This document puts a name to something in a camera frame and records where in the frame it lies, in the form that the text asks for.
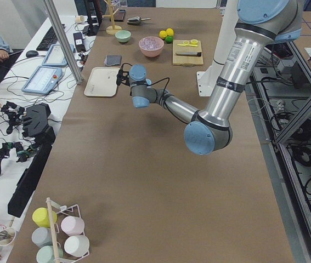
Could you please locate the pink cup on rack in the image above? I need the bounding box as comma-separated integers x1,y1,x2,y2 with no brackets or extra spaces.
61,216,85,236

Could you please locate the metal ice scoop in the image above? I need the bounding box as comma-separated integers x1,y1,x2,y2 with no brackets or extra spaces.
127,16,151,25

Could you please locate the green bowl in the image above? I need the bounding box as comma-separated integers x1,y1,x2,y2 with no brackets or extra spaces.
115,30,132,43

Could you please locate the wooden glass rack stand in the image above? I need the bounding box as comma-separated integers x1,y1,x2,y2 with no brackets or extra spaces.
103,0,122,35

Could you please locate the cream rabbit tray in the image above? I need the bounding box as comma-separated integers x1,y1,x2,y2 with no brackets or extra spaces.
84,67,120,98

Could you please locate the grey cup on rack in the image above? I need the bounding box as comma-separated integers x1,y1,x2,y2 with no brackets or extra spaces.
31,227,52,248

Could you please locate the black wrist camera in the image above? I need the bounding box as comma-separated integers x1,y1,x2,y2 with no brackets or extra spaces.
116,63,130,87

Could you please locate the aluminium frame post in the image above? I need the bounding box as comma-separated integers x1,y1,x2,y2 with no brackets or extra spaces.
43,0,82,84

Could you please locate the black keyboard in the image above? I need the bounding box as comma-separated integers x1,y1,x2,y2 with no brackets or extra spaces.
36,26,58,51

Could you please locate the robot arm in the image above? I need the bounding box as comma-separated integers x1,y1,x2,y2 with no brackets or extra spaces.
126,1,304,155

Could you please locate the green lime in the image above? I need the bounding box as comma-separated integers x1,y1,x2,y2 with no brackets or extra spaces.
165,36,173,44

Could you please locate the black bar device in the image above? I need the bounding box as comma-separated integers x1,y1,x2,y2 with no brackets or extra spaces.
7,125,55,218

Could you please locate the green cup on rack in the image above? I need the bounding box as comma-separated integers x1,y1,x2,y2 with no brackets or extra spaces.
36,245,55,263

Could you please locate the white cup on rack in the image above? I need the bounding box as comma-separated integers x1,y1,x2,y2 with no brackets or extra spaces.
64,235,90,257

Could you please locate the wooden cutting board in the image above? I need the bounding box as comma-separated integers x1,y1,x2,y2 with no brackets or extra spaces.
172,39,204,66

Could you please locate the yellow cup on rack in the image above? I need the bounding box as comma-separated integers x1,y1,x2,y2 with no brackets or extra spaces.
32,207,50,228

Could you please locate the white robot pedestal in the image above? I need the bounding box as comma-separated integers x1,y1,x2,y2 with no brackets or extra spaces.
197,0,238,97

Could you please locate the yellow plastic knife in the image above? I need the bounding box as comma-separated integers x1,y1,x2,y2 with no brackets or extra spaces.
177,43,198,47

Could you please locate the yellow lemon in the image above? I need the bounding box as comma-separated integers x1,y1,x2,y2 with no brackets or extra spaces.
159,30,168,39
166,28,174,36

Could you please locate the black computer mouse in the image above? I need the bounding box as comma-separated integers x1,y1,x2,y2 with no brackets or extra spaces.
25,50,39,58

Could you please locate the teach pendant far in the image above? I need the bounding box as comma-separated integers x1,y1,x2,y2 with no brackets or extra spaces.
42,44,67,67

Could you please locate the grey folded cloth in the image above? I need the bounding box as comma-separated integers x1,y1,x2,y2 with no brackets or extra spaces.
104,55,122,66

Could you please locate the pink bowl of ice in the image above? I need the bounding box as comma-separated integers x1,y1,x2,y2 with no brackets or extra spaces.
138,36,164,58

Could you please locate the teach pendant near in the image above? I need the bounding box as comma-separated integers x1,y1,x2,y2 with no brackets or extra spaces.
21,66,63,95

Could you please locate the teach pendant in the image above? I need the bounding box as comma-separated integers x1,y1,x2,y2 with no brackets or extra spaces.
42,44,67,67
21,66,63,95

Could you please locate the white cup rack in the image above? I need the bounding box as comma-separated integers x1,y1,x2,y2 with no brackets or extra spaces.
46,197,90,262

